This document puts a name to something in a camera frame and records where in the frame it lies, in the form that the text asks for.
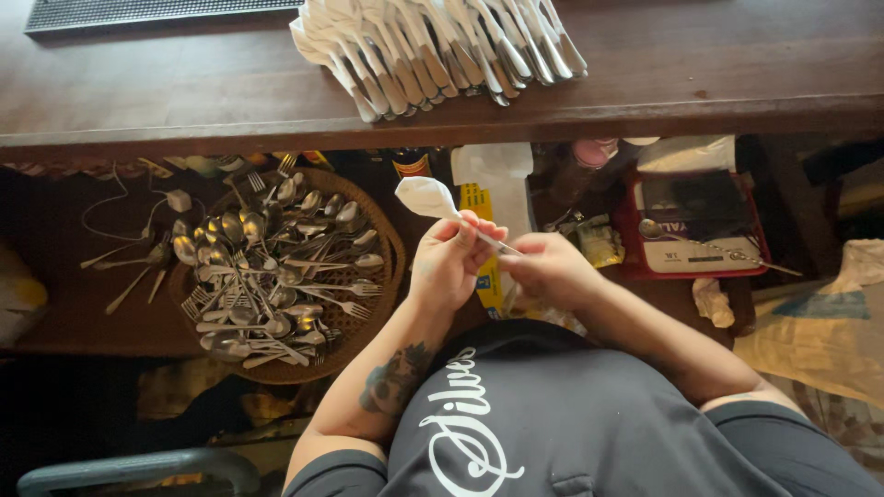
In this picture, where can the person's left hand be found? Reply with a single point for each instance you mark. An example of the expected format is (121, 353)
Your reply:
(442, 266)

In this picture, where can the person's right hand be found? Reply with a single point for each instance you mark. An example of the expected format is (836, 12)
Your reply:
(556, 273)

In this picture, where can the person's left fingers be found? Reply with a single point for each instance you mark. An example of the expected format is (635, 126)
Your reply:
(483, 238)

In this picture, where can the person's right fingers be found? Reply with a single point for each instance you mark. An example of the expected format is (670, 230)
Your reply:
(519, 262)

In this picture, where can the napkin-wrapped steel cutlery piece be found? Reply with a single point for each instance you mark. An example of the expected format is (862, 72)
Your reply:
(428, 198)

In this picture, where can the yellow napkin packet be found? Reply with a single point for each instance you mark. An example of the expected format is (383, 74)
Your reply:
(480, 200)

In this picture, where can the stack of white paper napkins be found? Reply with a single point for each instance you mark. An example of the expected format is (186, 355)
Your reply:
(494, 169)

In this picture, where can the small yellowish plastic packet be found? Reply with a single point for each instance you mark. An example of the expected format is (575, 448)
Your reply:
(599, 241)

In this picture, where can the dark bottle with red label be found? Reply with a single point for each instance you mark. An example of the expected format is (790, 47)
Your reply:
(412, 164)

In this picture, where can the red plastic tray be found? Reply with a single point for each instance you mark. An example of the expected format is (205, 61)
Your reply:
(625, 241)

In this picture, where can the jar with pink lid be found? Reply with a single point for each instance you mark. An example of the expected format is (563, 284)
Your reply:
(587, 159)

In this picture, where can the round brown wicker basket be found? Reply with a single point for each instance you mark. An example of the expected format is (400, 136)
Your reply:
(359, 324)

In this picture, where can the white printed box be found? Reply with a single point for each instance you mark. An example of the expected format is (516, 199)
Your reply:
(690, 259)

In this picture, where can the person's black printed shirt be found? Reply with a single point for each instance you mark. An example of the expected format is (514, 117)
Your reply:
(587, 428)

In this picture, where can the row of napkin-wrapped cutlery sets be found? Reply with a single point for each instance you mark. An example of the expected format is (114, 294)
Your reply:
(428, 48)

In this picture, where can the crumpled white tissue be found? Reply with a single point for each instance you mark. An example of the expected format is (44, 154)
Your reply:
(713, 304)

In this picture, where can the white plastic bag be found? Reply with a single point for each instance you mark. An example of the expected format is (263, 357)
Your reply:
(687, 153)

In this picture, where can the pile of steel spoons and forks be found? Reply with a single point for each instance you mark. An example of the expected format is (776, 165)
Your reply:
(276, 276)

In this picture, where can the white charger plug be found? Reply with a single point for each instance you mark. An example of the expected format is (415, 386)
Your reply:
(179, 200)

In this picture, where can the large beige woven sack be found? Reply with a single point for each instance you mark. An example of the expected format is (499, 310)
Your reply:
(822, 331)

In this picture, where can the loose steel spoon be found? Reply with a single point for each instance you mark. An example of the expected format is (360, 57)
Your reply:
(157, 255)
(114, 252)

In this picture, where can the loose steel fork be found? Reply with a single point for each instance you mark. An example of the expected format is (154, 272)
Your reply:
(128, 292)

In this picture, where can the black rubber bar mat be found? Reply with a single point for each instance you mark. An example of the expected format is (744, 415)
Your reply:
(152, 12)

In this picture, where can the white and yellow bag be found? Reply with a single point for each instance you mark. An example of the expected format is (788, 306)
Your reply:
(21, 297)

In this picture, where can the grey metal chair rail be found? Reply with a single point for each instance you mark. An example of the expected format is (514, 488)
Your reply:
(138, 466)

